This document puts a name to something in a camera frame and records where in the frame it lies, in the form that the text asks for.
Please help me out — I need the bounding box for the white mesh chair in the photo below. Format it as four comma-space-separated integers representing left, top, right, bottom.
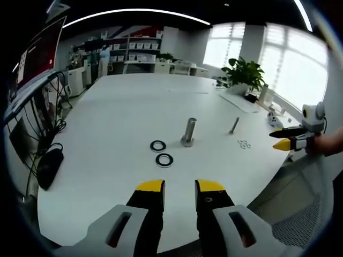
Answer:
248, 154, 335, 250

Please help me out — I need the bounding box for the black computer mouse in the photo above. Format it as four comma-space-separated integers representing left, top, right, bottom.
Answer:
36, 148, 65, 191

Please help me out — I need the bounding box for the white game controller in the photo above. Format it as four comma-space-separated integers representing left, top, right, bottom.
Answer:
266, 111, 284, 129

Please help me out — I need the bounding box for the green potted plant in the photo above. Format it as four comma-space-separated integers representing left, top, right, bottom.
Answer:
221, 56, 266, 96

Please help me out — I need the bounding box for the small green plant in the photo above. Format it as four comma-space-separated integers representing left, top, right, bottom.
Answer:
156, 52, 175, 64

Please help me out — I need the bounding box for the large threaded steel stud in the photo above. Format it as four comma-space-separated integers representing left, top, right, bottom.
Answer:
180, 117, 198, 148

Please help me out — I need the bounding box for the dark monitor screen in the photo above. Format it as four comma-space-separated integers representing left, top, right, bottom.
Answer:
12, 16, 68, 89

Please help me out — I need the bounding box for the black and silver washer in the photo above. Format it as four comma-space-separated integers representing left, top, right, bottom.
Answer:
155, 153, 174, 169
150, 140, 167, 153

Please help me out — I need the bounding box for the shelf with white bins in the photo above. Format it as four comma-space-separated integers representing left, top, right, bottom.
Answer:
103, 36, 164, 74

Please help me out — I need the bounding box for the small thin steel bolt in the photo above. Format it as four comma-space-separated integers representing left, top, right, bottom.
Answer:
228, 117, 240, 134

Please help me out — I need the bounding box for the white cabinet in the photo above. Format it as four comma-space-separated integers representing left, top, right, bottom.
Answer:
66, 66, 93, 97

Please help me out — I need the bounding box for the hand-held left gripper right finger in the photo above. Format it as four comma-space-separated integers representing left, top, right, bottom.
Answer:
195, 179, 274, 257

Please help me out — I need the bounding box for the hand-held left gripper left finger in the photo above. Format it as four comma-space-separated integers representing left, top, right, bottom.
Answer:
86, 179, 166, 257

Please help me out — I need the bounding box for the black cable bundle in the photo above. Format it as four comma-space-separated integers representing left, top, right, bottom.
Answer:
24, 71, 73, 188

